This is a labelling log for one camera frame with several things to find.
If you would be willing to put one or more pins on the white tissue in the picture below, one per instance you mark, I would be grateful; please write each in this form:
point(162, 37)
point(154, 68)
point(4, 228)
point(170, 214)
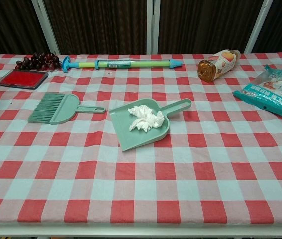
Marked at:
point(140, 125)
point(158, 119)
point(140, 110)

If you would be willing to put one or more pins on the red ink pad tray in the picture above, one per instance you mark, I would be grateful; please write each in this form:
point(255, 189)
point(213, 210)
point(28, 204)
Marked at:
point(22, 78)

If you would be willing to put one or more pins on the teal clear snack bag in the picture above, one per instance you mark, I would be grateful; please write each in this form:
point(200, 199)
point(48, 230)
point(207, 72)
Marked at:
point(275, 92)

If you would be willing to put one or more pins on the red white checked tablecloth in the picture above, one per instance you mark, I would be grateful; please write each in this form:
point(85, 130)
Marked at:
point(140, 174)

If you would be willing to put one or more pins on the green plastic dustpan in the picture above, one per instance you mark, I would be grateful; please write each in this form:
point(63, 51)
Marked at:
point(123, 129)

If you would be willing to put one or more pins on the green plastic hand brush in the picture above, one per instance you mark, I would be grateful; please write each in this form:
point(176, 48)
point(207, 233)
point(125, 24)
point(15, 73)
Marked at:
point(66, 109)

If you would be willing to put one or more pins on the white partition frame post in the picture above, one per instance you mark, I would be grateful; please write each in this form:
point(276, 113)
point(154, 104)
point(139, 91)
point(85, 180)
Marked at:
point(257, 27)
point(46, 27)
point(152, 25)

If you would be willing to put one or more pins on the blue green water pump toy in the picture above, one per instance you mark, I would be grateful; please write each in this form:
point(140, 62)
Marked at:
point(121, 64)

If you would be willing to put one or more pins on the dark red grape bunch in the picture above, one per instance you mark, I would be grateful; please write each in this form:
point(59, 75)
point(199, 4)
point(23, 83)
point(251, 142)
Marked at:
point(38, 61)

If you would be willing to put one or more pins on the peach tea plastic bottle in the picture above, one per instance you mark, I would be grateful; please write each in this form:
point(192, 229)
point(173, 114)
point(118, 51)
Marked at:
point(215, 66)

